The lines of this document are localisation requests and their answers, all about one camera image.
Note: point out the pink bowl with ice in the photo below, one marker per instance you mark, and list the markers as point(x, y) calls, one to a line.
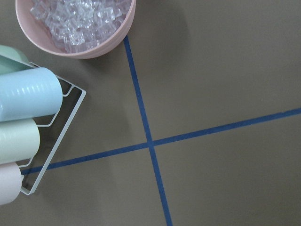
point(79, 29)

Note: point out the blue cup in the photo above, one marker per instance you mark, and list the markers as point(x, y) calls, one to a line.
point(28, 94)

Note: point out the white cup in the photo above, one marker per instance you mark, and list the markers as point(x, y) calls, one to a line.
point(19, 140)

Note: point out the green cup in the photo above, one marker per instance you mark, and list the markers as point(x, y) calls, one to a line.
point(12, 60)

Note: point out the pink cup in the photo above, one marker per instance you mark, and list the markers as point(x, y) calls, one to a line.
point(10, 182)

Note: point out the white wire cup rack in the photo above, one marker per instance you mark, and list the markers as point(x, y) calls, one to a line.
point(52, 130)

